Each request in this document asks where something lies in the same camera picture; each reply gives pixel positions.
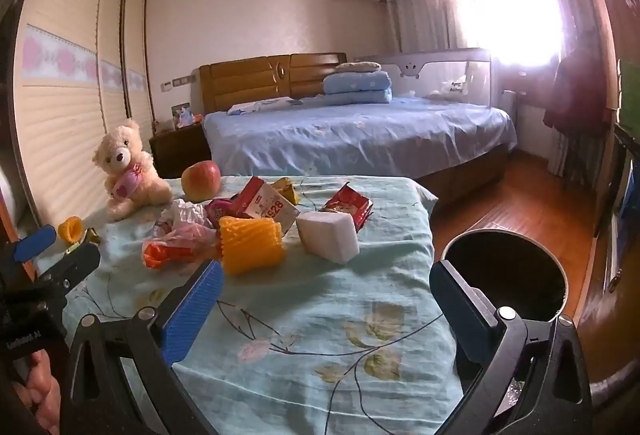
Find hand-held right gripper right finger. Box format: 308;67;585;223
429;260;593;435

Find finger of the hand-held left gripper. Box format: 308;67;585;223
37;242;101;293
12;224;57;263

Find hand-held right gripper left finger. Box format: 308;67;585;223
60;259;224;435

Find round black trash bin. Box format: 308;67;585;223
442;229;571;323

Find orange plastic wrapper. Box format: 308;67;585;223
142;240;201;270

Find clear plastic bag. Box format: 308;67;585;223
160;222;221;261

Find yellow foam fruit net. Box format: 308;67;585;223
218;216;287;277

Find white wrapper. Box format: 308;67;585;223
155;199;216;236

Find pink snack packet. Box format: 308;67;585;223
207;197;251;223

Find red white carton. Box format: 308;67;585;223
231;176;301;236

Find white foam block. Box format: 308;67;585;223
296;210;361;265

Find yellow wrapper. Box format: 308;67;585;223
270;177;301;206

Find red snack wrapper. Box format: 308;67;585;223
320;182;373;232

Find person's left hand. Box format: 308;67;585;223
12;349;62;435

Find orange peel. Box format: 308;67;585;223
57;216;83;245

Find teal floral blanket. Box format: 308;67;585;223
20;175;466;435

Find cream teddy bear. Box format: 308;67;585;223
92;119;173;222

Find red apple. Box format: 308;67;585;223
181;160;222;203

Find cream sliding wardrobe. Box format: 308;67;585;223
15;0;153;226

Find dark wooden nightstand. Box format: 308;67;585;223
150;122;211;178

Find coat rack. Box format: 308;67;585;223
547;26;603;190

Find bed with blue sheet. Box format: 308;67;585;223
202;95;518;203

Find white blue printed cloth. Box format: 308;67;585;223
227;97;303;116

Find wooden headboard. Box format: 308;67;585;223
199;53;347;113

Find black cabinet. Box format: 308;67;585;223
597;120;640;296

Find folded blue quilt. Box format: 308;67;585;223
322;71;393;104

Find red jacket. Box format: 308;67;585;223
542;32;613;136

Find green boxes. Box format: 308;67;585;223
617;60;640;140

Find bright window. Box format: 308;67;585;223
462;0;561;66

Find photo frame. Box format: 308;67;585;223
171;102;193;128

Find grey bed guard rail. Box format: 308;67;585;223
354;47;493;108

